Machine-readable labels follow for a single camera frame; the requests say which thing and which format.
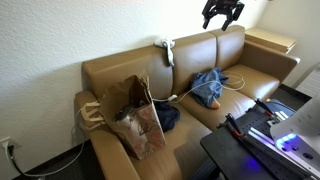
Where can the black robot table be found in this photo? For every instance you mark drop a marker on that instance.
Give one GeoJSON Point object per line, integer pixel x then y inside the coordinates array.
{"type": "Point", "coordinates": [226, 153]}

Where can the white wall outlet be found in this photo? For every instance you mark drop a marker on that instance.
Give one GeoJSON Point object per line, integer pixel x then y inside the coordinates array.
{"type": "Point", "coordinates": [4, 141]}

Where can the blue denim jeans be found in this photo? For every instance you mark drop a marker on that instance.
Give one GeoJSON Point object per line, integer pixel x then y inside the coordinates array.
{"type": "Point", "coordinates": [206, 87]}

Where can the brown leather sofa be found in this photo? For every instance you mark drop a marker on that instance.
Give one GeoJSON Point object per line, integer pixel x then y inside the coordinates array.
{"type": "Point", "coordinates": [133, 70]}

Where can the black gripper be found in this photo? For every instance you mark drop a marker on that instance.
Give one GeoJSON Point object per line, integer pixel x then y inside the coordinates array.
{"type": "Point", "coordinates": [223, 7]}

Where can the black item inside bag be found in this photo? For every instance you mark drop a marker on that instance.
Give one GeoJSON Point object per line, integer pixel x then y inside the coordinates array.
{"type": "Point", "coordinates": [122, 112]}

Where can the brown printed paper bag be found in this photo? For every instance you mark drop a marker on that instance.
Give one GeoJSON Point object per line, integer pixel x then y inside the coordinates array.
{"type": "Point", "coordinates": [146, 130]}

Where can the white power adapter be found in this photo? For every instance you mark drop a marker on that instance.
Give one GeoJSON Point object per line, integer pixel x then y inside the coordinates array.
{"type": "Point", "coordinates": [172, 98]}

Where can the dark blue cloth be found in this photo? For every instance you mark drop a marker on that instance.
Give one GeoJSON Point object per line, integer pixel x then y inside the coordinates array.
{"type": "Point", "coordinates": [167, 116]}

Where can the white wall heater unit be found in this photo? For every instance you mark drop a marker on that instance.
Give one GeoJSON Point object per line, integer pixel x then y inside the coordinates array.
{"type": "Point", "coordinates": [311, 83]}

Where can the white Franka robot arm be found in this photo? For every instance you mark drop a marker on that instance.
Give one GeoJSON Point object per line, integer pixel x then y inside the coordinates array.
{"type": "Point", "coordinates": [300, 125]}

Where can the light wooden side table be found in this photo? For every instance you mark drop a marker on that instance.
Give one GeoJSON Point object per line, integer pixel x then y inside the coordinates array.
{"type": "Point", "coordinates": [270, 38]}

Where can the aluminium mounting rail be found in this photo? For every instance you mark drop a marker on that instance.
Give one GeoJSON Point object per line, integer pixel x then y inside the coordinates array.
{"type": "Point", "coordinates": [263, 138]}

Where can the red black clamp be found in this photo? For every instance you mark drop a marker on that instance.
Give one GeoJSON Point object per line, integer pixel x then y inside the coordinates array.
{"type": "Point", "coordinates": [233, 126]}
{"type": "Point", "coordinates": [265, 106]}

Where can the white grey sock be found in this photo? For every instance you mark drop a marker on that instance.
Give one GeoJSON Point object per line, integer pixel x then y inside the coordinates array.
{"type": "Point", "coordinates": [170, 50]}

